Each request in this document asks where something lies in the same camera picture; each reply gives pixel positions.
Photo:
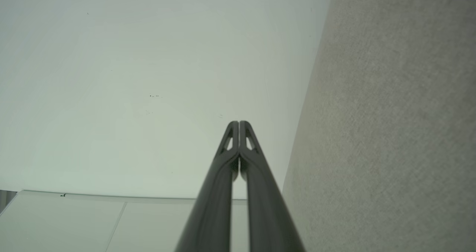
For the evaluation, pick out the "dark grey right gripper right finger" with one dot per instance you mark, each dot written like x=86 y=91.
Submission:
x=267 y=214

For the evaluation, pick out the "white wall baseboard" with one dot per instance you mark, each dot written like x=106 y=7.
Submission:
x=111 y=196

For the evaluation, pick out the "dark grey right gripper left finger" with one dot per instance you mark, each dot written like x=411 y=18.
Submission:
x=214 y=207

